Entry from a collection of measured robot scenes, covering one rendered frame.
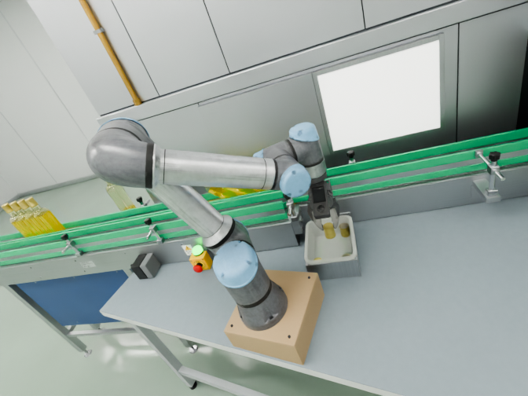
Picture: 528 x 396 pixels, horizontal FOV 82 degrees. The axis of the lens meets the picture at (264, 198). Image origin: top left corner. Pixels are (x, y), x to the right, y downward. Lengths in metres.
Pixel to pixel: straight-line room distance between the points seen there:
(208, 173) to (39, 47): 5.05
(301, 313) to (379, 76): 0.84
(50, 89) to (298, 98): 4.90
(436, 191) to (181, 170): 0.92
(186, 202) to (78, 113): 4.91
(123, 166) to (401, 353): 0.80
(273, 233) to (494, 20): 1.01
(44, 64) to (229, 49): 4.60
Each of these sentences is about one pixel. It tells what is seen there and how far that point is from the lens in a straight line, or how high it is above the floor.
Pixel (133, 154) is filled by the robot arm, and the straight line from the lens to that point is 0.65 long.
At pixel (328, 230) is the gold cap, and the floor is 0.92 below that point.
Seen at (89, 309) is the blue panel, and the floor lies 0.47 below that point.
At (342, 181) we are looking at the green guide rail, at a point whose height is 0.95.
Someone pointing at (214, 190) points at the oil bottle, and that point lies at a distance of 1.29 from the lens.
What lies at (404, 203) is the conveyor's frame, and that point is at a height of 0.81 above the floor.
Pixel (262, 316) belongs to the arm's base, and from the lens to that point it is 0.90.
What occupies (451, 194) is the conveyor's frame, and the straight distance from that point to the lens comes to 1.29.
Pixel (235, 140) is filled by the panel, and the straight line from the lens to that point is 1.32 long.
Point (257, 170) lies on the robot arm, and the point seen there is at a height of 1.28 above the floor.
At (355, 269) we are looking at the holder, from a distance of 1.07.
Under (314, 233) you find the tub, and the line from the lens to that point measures 1.22.
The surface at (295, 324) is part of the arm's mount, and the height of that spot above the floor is 0.85.
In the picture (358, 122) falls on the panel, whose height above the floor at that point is 1.09.
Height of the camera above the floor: 1.58
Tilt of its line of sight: 31 degrees down
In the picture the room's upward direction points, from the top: 21 degrees counter-clockwise
